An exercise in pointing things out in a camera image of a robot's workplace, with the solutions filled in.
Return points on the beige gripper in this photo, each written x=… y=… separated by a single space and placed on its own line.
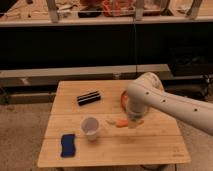
x=133 y=122

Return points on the orange pepper with green stem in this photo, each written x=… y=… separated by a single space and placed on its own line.
x=124 y=123

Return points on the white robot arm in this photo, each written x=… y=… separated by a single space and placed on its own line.
x=147 y=91

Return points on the white ceramic cup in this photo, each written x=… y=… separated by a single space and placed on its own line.
x=90 y=128

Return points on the orange round plate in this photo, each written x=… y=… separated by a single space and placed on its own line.
x=123 y=100

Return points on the wooden table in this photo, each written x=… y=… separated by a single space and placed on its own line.
x=157 y=141

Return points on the black rectangular box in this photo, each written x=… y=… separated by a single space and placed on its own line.
x=88 y=98

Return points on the blue sponge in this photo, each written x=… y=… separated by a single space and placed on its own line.
x=68 y=145

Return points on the long metal shelf rail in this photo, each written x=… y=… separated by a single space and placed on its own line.
x=51 y=76

